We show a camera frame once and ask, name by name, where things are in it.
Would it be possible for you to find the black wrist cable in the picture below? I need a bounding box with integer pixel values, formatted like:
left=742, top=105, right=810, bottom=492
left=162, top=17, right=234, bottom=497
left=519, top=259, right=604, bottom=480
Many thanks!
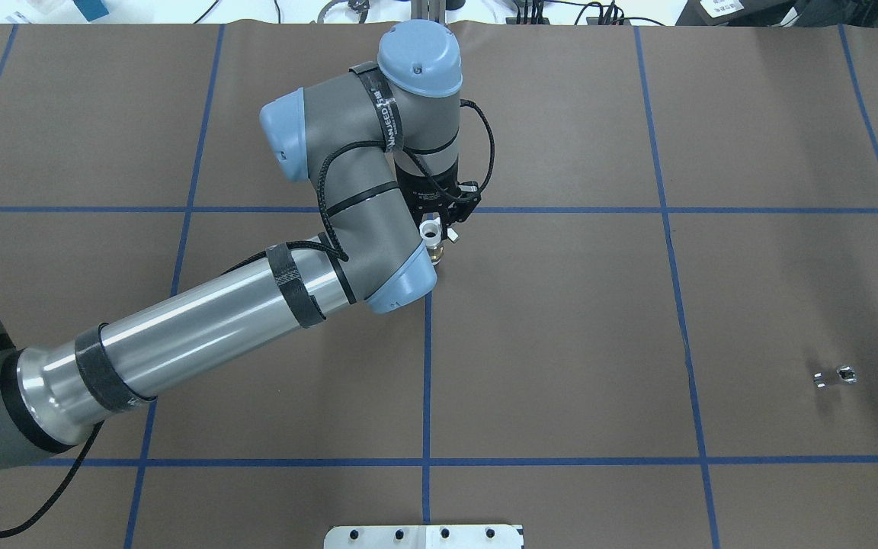
left=0, top=99, right=496, bottom=542

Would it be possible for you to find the small metal pipe fitting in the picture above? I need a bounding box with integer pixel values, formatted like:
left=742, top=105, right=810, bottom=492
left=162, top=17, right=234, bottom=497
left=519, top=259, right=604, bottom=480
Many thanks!
left=812, top=364, right=858, bottom=389

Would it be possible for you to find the white pedestal column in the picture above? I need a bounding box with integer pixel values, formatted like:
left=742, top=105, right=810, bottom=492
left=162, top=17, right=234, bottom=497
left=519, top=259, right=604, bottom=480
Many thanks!
left=323, top=524, right=526, bottom=548

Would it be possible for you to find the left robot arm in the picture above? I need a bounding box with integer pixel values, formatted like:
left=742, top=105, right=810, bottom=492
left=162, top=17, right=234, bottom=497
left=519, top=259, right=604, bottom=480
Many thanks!
left=0, top=20, right=482, bottom=470

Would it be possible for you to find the white PPR valve brass base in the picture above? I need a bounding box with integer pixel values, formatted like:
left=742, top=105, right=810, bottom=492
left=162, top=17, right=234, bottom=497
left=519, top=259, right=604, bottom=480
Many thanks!
left=419, top=218, right=445, bottom=265

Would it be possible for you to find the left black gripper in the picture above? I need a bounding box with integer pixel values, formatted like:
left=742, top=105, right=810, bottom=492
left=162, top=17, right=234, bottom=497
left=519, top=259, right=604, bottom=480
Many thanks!
left=396, top=169, right=483, bottom=243

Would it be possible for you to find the brown kraft paper mat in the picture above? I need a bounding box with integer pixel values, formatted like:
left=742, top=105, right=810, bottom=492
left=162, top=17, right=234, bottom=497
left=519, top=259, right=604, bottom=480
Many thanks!
left=0, top=21, right=878, bottom=548

